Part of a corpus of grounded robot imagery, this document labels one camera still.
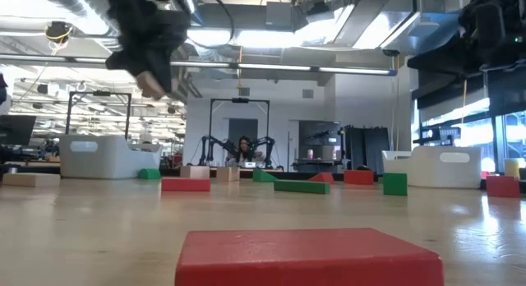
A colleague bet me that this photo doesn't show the green cube block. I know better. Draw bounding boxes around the green cube block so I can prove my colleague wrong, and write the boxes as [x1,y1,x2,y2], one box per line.
[382,172,408,197]

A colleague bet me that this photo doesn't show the long ceiling light bar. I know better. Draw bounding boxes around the long ceiling light bar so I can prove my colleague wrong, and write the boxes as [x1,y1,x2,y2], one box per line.
[0,53,399,77]

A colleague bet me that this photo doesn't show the dark grey door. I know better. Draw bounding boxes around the dark grey door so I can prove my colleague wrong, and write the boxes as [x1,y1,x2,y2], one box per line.
[228,118,260,154]

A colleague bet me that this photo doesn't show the grey ceiling box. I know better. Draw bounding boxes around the grey ceiling box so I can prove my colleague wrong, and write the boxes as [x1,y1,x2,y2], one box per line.
[265,1,294,29]

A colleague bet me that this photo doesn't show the black gantry frame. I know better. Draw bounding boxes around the black gantry frame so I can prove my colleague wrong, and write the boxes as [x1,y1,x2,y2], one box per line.
[64,90,133,141]
[208,97,271,168]

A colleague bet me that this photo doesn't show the black shelf cabinet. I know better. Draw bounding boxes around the black shelf cabinet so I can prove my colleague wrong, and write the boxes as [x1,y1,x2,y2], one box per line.
[298,120,343,174]

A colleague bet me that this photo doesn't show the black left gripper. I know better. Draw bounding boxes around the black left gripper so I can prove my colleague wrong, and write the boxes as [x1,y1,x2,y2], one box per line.
[104,0,192,95]

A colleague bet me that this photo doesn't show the black table frame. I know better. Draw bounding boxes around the black table frame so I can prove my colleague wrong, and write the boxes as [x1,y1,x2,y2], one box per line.
[0,164,526,193]

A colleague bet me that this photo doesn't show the white plastic bin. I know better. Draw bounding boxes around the white plastic bin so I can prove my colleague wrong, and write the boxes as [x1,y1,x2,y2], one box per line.
[381,145,482,190]
[58,133,164,181]

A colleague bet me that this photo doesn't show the long green rectangular block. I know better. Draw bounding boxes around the long green rectangular block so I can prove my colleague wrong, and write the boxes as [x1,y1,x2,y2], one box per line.
[273,179,331,196]

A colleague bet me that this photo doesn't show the green wedge block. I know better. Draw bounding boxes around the green wedge block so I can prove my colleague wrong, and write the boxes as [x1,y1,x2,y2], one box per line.
[251,168,279,183]

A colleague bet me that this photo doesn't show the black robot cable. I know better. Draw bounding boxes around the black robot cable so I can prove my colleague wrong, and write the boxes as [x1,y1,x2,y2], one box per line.
[187,0,236,51]

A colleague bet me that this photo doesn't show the black curtain panels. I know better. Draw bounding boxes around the black curtain panels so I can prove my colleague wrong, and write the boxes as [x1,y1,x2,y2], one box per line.
[344,124,390,175]

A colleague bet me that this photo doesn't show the natural wood block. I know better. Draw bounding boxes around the natural wood block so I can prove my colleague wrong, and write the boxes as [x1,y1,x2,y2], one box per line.
[1,172,62,188]
[179,165,211,181]
[215,166,241,182]
[136,70,166,101]

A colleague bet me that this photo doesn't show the red rectangular block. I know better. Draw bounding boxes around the red rectangular block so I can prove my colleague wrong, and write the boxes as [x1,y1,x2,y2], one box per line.
[173,227,445,286]
[485,175,521,199]
[343,169,375,186]

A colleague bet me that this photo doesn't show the red wedge block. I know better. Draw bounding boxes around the red wedge block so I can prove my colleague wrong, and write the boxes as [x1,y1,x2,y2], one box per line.
[307,171,335,185]

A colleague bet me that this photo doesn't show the long red block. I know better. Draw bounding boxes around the long red block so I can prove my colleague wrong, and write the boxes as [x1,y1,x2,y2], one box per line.
[160,177,212,193]

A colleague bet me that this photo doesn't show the yellow black cable reel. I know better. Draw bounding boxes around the yellow black cable reel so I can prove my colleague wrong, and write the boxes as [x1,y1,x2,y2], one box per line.
[44,20,75,45]

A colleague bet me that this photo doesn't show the person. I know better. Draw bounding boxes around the person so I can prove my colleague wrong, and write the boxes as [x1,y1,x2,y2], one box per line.
[236,135,266,166]

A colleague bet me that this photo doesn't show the yellow cylinder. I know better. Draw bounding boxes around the yellow cylinder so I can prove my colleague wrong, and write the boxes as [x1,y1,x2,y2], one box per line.
[504,158,521,179]

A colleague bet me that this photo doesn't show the dark computer monitor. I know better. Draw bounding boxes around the dark computer monitor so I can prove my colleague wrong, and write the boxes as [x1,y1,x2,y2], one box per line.
[0,114,38,147]

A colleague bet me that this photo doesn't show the background wooden table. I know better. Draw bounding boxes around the background wooden table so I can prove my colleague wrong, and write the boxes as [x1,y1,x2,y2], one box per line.
[240,166,285,174]

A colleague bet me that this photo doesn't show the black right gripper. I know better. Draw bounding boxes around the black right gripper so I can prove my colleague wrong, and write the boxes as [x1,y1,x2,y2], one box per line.
[405,0,508,74]

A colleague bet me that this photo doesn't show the green half-cylinder block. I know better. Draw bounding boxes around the green half-cylinder block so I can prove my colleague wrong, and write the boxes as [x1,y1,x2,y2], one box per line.
[136,167,163,181]

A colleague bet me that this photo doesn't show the rectangular silver air duct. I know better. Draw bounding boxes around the rectangular silver air duct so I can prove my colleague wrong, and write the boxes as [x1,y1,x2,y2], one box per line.
[293,0,464,57]

